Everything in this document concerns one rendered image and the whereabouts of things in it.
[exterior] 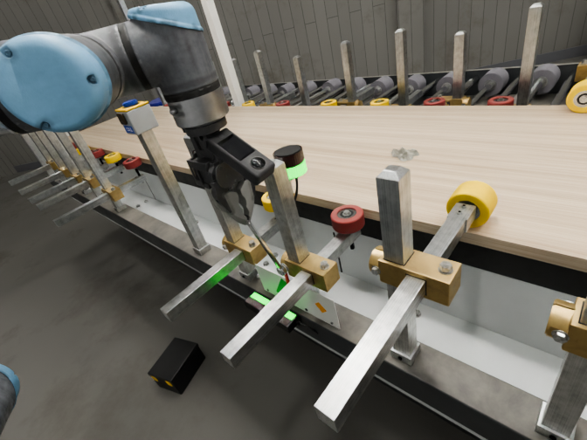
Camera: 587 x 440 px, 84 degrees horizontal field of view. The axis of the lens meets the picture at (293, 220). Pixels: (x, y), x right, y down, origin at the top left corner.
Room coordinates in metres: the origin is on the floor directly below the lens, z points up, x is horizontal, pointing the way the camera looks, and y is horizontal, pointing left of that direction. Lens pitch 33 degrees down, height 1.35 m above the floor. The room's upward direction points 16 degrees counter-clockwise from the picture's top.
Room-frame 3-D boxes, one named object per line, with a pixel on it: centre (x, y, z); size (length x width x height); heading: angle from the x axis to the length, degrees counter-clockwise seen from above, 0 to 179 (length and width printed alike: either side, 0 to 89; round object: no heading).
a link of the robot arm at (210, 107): (0.57, 0.10, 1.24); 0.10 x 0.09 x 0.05; 131
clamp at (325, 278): (0.57, -0.01, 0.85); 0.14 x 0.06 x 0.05; 40
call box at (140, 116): (0.98, 0.34, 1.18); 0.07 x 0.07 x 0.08; 40
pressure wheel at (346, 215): (0.65, -0.13, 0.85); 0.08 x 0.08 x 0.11
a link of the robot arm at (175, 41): (0.57, 0.10, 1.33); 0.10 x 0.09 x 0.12; 98
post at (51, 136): (1.92, 1.14, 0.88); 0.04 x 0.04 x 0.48; 40
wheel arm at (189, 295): (0.72, 0.18, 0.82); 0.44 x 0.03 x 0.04; 130
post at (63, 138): (1.73, 0.98, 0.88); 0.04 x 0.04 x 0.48; 40
